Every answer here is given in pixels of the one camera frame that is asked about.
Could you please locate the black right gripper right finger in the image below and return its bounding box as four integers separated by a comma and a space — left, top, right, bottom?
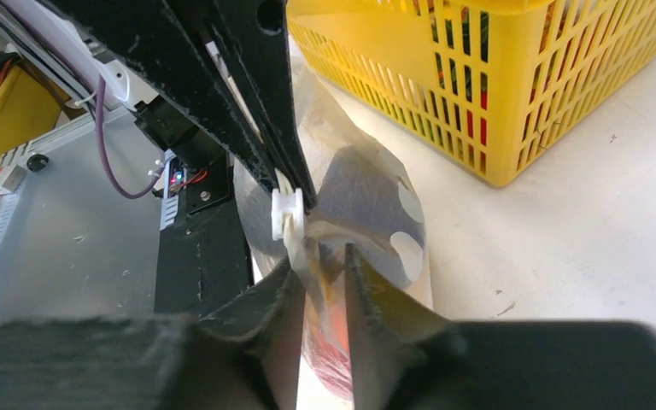
344, 245, 453, 409

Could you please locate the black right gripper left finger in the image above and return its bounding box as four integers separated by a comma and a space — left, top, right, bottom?
199, 259, 306, 409

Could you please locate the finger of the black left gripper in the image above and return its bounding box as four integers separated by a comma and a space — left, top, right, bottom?
206, 1, 317, 210
44, 1, 280, 191

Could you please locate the orange toy peach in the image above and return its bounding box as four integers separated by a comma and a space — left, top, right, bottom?
302, 279, 353, 402

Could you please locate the clear zip top bag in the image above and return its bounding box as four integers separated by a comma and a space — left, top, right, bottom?
231, 56, 434, 403

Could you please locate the yellow plastic shopping basket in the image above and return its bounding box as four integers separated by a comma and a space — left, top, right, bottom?
286, 0, 656, 187

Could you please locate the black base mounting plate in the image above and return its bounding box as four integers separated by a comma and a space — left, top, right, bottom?
154, 156, 254, 317

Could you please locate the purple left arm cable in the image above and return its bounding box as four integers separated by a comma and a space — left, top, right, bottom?
94, 76, 167, 201

